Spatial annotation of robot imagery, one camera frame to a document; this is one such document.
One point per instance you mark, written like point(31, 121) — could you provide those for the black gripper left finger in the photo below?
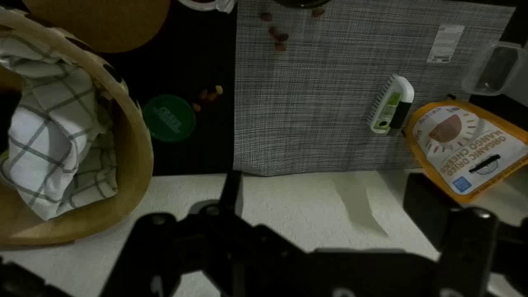
point(231, 192)

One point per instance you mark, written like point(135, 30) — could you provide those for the white green checkered cloth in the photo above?
point(38, 143)

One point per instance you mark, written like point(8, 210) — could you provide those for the clear plastic container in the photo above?
point(496, 68)

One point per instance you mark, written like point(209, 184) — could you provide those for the orange snack bag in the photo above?
point(467, 143)

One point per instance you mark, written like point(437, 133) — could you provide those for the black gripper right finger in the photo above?
point(422, 200)

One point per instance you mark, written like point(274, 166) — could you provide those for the white green small bottle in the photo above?
point(388, 108)

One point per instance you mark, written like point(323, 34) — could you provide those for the gray woven mat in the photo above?
point(318, 110)

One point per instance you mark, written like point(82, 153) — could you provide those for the round wooden lid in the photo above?
point(99, 22)

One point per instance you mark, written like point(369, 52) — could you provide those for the green lidded dark jar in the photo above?
point(168, 118)

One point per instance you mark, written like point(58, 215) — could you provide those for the small brown nut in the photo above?
point(196, 106)
point(218, 90)
point(282, 37)
point(265, 17)
point(272, 30)

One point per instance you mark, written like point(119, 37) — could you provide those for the white paper label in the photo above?
point(445, 44)

